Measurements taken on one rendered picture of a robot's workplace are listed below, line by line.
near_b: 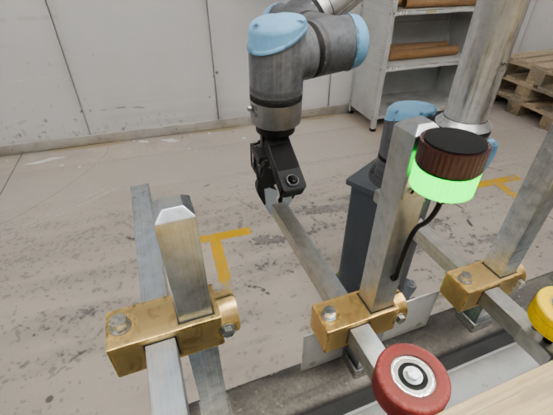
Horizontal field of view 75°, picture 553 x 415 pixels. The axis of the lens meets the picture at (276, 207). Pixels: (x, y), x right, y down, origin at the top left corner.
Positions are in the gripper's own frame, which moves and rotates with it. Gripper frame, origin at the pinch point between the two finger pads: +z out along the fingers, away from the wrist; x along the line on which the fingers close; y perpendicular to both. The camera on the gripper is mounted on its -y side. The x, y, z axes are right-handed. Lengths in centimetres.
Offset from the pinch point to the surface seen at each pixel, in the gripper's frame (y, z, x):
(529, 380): -46.1, -9.3, -12.4
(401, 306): -30.8, -4.8, -7.9
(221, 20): 229, 10, -41
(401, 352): -38.6, -9.7, -1.0
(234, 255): 72, 86, -4
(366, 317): -31.1, -5.7, -1.6
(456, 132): -31.2, -33.3, -5.7
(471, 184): -35.6, -30.5, -4.6
